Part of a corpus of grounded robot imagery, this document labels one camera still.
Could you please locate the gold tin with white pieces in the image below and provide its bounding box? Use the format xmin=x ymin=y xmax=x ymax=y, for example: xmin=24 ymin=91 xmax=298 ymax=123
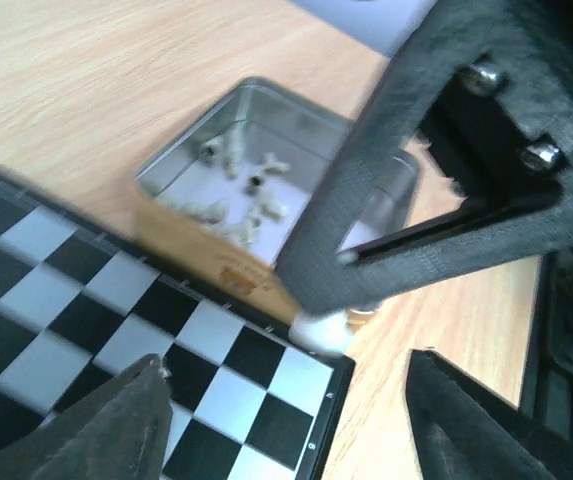
xmin=130 ymin=75 xmax=422 ymax=326

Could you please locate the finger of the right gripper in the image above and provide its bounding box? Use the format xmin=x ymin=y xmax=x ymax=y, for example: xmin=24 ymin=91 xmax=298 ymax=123
xmin=275 ymin=1 xmax=573 ymax=314

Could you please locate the black silver chessboard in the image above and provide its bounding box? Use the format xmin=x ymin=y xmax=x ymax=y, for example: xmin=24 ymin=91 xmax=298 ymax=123
xmin=0 ymin=170 xmax=355 ymax=479

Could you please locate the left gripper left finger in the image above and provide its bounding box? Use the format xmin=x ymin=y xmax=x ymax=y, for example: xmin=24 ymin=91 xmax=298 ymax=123
xmin=0 ymin=354 xmax=172 ymax=480

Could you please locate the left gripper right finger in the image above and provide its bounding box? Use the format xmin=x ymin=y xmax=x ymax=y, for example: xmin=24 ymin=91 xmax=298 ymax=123
xmin=405 ymin=349 xmax=573 ymax=480

